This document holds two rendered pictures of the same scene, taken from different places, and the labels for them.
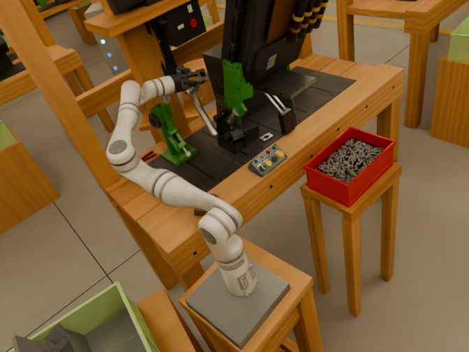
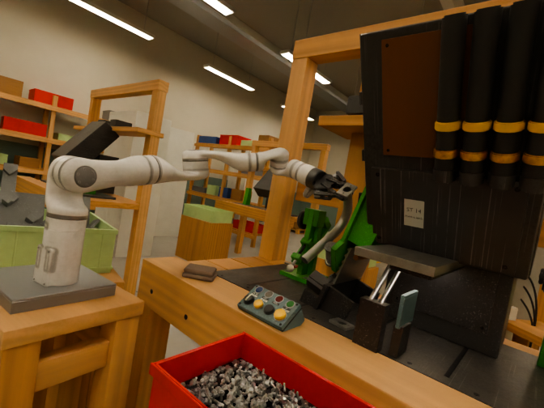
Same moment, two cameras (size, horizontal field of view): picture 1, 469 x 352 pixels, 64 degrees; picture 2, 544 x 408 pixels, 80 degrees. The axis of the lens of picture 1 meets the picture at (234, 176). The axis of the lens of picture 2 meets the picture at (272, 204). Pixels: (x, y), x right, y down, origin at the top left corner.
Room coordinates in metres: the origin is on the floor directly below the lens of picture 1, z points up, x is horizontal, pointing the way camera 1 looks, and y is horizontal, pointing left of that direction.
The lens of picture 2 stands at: (0.91, -0.89, 1.22)
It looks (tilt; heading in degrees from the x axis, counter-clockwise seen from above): 3 degrees down; 70
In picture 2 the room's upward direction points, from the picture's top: 10 degrees clockwise
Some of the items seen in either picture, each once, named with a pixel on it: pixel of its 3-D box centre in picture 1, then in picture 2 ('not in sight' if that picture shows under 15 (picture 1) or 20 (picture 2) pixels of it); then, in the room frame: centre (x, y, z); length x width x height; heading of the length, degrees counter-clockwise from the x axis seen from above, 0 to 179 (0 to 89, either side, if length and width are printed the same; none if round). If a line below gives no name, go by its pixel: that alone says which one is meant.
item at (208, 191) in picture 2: not in sight; (228, 184); (2.51, 6.35, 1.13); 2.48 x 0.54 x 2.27; 120
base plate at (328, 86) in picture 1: (253, 123); (385, 325); (1.59, -0.17, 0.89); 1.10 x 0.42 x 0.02; 119
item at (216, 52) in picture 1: (243, 75); (450, 271); (1.76, -0.20, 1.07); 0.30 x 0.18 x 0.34; 119
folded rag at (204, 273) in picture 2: (206, 203); (201, 272); (1.10, 0.14, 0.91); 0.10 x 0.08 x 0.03; 158
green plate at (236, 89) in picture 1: (238, 82); (370, 223); (1.50, -0.14, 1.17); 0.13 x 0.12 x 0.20; 119
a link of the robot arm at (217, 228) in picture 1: (222, 234); (70, 189); (0.72, 0.08, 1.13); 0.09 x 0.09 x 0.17; 38
